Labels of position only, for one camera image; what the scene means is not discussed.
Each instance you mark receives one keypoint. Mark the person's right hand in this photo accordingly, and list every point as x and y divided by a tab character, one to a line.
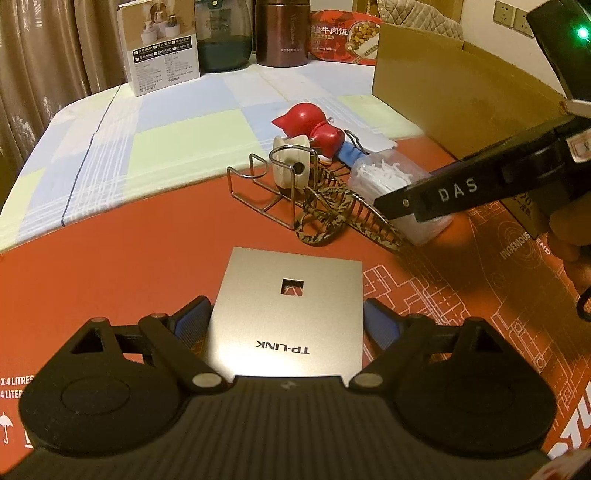
564	237

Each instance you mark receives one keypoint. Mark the red food package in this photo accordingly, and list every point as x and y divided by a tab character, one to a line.
344	39

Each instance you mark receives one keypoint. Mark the red toy figurine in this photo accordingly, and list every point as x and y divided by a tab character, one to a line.
314	127

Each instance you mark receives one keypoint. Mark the brown metal canister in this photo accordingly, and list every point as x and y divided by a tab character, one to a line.
281	32

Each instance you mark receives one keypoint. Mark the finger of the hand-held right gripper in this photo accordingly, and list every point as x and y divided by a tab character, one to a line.
443	196

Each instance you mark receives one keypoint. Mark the beige wall socket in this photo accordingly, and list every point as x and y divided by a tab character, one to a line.
522	22
503	12

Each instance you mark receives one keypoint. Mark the clear box of white picks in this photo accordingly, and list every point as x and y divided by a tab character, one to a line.
401	194

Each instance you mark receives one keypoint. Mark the silver metal plate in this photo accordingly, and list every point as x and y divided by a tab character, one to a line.
288	318

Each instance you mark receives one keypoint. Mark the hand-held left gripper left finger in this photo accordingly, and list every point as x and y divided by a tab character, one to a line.
194	319

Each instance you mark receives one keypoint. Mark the green glass jar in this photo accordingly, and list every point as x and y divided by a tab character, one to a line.
224	37

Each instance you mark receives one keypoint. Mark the orange printed cardboard sheet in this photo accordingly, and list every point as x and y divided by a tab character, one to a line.
461	286

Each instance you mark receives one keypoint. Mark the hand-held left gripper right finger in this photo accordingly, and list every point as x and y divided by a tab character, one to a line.
381	323

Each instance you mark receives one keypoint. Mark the white product box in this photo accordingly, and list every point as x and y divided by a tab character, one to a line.
159	44

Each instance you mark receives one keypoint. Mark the checked pastel tablecloth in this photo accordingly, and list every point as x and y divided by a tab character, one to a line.
138	138

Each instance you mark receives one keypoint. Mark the brown cardboard box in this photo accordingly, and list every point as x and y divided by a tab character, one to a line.
466	92

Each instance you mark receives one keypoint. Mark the brown patterned curtain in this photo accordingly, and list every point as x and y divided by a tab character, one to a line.
51	55

